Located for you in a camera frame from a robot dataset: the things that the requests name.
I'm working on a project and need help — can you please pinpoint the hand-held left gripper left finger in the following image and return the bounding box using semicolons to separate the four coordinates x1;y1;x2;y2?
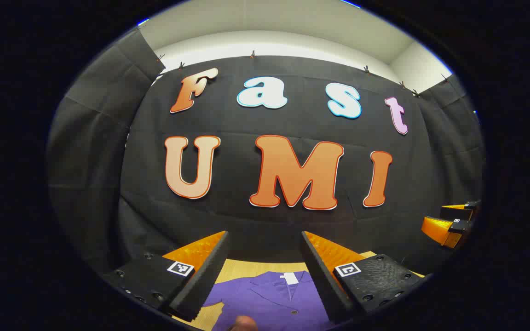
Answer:
102;231;230;322

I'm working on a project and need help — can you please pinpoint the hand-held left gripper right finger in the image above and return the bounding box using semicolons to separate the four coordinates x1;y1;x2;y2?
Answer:
300;231;426;325

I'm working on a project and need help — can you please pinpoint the purple collared shirt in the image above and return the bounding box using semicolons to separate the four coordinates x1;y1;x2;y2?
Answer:
203;270;334;331

